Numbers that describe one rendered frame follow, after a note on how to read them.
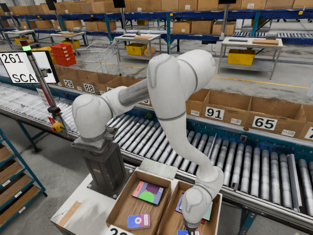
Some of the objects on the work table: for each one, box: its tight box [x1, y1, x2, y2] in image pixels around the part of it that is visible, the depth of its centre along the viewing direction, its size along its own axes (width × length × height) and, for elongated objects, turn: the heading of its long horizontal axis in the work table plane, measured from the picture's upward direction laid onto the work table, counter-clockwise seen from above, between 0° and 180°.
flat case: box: [132, 180, 165, 206], centre depth 122 cm, size 14×19×2 cm
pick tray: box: [106, 171, 171, 235], centre depth 113 cm, size 28×38×10 cm
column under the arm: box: [82, 142, 134, 200], centre depth 126 cm, size 26×26×33 cm
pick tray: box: [157, 180, 221, 235], centre depth 104 cm, size 28×38×10 cm
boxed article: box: [128, 214, 150, 230], centre depth 107 cm, size 7×13×4 cm, turn 100°
